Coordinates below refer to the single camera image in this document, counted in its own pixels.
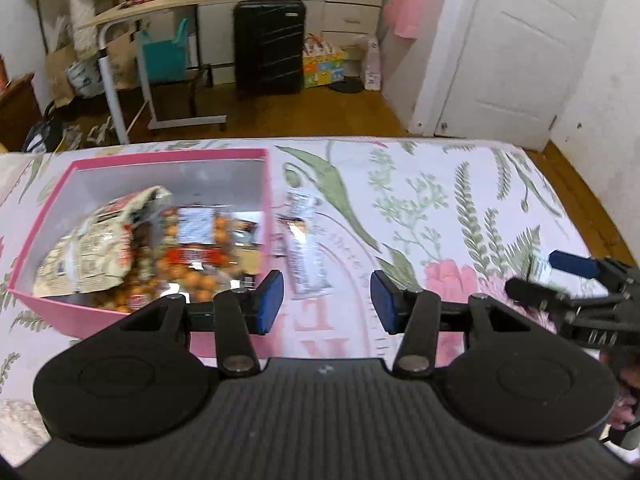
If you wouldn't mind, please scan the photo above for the beige snack bag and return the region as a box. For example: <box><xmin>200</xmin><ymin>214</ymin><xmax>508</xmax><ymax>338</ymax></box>
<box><xmin>32</xmin><ymin>185</ymin><xmax>174</xmax><ymax>298</ymax></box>

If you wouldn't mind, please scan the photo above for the teal tote bag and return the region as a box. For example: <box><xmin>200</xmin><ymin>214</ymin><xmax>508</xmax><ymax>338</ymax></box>
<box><xmin>139</xmin><ymin>19</ymin><xmax>191</xmax><ymax>86</ymax></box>

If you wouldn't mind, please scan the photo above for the clear bag of orange balls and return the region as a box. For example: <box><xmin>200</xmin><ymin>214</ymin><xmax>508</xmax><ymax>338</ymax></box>
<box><xmin>95</xmin><ymin>204</ymin><xmax>252</xmax><ymax>314</ymax></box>

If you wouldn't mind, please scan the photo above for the small white snack packet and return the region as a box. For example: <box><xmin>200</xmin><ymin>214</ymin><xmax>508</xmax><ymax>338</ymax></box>
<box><xmin>529</xmin><ymin>252</ymin><xmax>554</xmax><ymax>284</ymax></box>

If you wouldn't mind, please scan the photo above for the brown paper bag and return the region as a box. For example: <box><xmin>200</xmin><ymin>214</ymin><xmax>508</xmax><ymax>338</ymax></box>
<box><xmin>105</xmin><ymin>35</ymin><xmax>144</xmax><ymax>92</ymax></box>
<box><xmin>45</xmin><ymin>42</ymin><xmax>82</xmax><ymax>109</ymax></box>

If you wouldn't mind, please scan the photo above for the floral bedsheet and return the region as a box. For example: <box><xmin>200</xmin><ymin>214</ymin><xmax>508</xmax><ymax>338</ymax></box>
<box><xmin>0</xmin><ymin>137</ymin><xmax>625</xmax><ymax>467</ymax></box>

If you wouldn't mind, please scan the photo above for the black suitcase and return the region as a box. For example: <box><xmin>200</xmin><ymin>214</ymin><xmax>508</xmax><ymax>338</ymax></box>
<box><xmin>231</xmin><ymin>0</ymin><xmax>307</xmax><ymax>98</ymax></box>

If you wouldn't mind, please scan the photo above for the fluffy cream coat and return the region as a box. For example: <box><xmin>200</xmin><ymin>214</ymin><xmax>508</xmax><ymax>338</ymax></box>
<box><xmin>67</xmin><ymin>0</ymin><xmax>132</xmax><ymax>57</ymax></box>

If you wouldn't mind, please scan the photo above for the person's right hand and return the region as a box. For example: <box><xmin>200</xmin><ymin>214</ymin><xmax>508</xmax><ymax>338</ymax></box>
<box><xmin>613</xmin><ymin>364</ymin><xmax>640</xmax><ymax>432</ymax></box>

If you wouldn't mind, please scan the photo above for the pink hanging bag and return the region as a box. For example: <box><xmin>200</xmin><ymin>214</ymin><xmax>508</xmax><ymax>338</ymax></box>
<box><xmin>384</xmin><ymin>0</ymin><xmax>427</xmax><ymax>41</ymax></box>

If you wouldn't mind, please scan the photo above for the pink cardboard box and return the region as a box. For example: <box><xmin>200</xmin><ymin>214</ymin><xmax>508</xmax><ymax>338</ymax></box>
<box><xmin>7</xmin><ymin>147</ymin><xmax>274</xmax><ymax>357</ymax></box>

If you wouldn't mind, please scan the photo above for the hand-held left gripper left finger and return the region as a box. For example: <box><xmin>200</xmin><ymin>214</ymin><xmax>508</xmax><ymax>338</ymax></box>
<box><xmin>115</xmin><ymin>269</ymin><xmax>286</xmax><ymax>380</ymax></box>

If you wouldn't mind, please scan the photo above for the black bag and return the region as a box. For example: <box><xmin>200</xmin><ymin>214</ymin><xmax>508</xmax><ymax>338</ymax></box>
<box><xmin>22</xmin><ymin>102</ymin><xmax>64</xmax><ymax>154</ymax></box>

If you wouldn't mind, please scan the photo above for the rolling wooden side table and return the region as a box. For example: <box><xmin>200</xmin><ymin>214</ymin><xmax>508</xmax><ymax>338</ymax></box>
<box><xmin>79</xmin><ymin>0</ymin><xmax>267</xmax><ymax>146</ymax></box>

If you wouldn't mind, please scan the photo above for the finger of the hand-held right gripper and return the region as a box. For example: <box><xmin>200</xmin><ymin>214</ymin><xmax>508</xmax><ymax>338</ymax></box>
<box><xmin>547</xmin><ymin>249</ymin><xmax>632</xmax><ymax>283</ymax></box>
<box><xmin>504</xmin><ymin>276</ymin><xmax>577</xmax><ymax>315</ymax></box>

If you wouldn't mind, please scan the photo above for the pink white package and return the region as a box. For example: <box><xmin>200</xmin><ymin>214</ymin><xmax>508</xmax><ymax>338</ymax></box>
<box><xmin>360</xmin><ymin>35</ymin><xmax>384</xmax><ymax>93</ymax></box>

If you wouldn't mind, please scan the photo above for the white door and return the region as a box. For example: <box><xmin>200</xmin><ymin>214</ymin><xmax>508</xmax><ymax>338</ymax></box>
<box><xmin>409</xmin><ymin>0</ymin><xmax>609</xmax><ymax>139</ymax></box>

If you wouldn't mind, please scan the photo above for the colourful cardboard box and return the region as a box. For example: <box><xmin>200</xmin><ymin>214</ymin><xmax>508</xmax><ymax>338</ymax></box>
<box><xmin>301</xmin><ymin>35</ymin><xmax>348</xmax><ymax>89</ymax></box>

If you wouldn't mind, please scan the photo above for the white plastic bag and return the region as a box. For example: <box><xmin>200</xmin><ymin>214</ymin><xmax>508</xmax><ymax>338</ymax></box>
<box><xmin>67</xmin><ymin>57</ymin><xmax>104</xmax><ymax>99</ymax></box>

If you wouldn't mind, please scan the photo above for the black round mat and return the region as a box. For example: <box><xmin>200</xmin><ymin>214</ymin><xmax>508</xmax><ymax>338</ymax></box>
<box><xmin>326</xmin><ymin>80</ymin><xmax>366</xmax><ymax>96</ymax></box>

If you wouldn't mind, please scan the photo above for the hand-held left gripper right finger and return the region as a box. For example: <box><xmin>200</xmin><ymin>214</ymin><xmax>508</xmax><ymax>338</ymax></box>
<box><xmin>369</xmin><ymin>269</ymin><xmax>538</xmax><ymax>380</ymax></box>

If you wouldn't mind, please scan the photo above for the wooden nightstand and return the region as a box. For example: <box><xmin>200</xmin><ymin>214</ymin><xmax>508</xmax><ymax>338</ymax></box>
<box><xmin>0</xmin><ymin>55</ymin><xmax>44</xmax><ymax>142</ymax></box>

